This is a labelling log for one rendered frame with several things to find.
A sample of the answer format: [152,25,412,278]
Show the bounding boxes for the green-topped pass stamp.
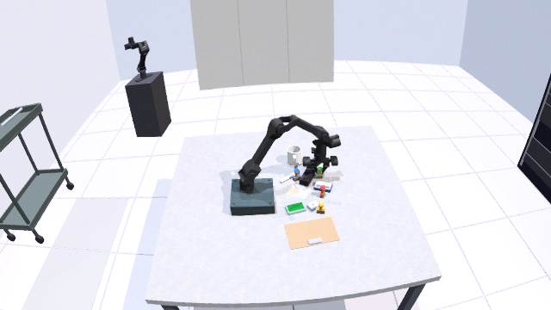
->
[315,167,323,178]

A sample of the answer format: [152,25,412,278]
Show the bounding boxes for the yellow-handled rubber stamp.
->
[317,202,325,214]

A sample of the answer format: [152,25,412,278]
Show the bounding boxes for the white cylinder with dark grey cap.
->
[280,173,295,183]

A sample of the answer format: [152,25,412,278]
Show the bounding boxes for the white mug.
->
[288,146,301,165]

